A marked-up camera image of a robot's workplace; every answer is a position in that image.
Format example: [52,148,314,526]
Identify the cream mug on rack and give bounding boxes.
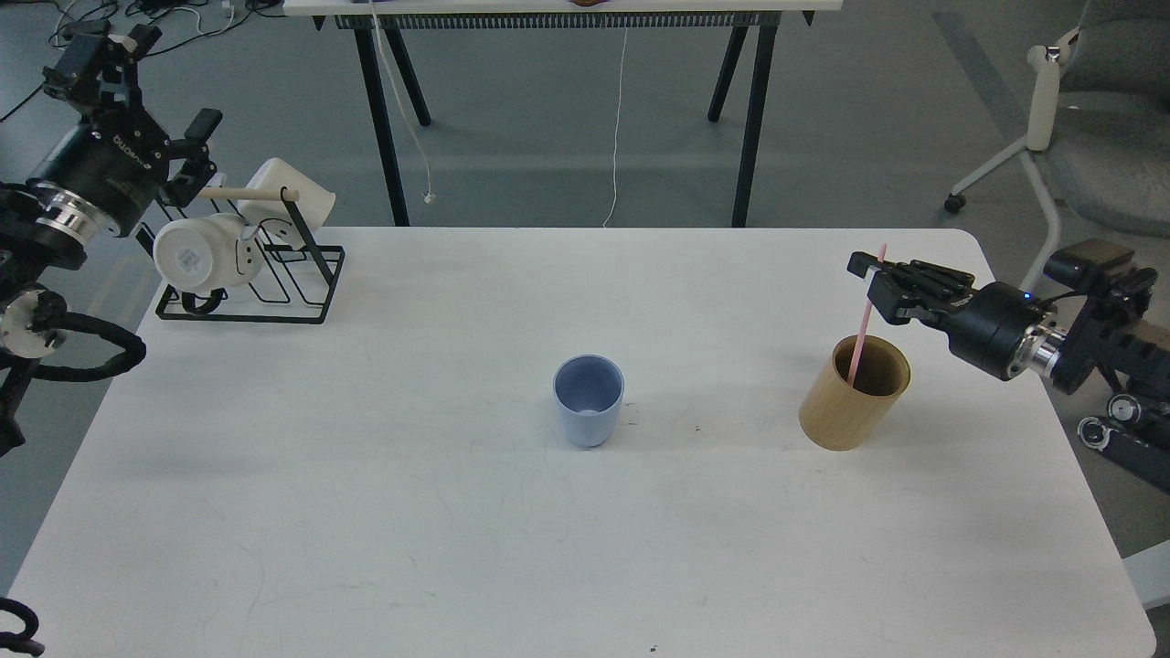
[230,157,337,249]

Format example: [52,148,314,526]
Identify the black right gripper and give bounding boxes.
[846,251,1049,381]

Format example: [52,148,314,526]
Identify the pink chopstick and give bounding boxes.
[846,241,888,388]

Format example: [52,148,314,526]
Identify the bamboo cylinder holder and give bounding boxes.
[798,334,911,452]

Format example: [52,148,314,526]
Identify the grey office chair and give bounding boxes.
[943,1,1169,292]

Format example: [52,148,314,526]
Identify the background trestle table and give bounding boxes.
[280,1,846,228]

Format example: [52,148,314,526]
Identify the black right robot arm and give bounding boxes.
[846,239,1169,491]

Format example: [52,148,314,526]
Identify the white mug on rack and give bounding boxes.
[152,213,264,294]

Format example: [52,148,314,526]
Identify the black wire mug rack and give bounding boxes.
[133,186,346,325]

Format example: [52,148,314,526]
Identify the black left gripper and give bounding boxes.
[27,23,223,240]

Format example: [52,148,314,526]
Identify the blue plastic cup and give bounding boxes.
[552,354,625,450]

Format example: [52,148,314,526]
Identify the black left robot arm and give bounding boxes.
[1,20,222,455]

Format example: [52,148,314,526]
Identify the white hanging cable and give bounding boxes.
[601,27,628,228]

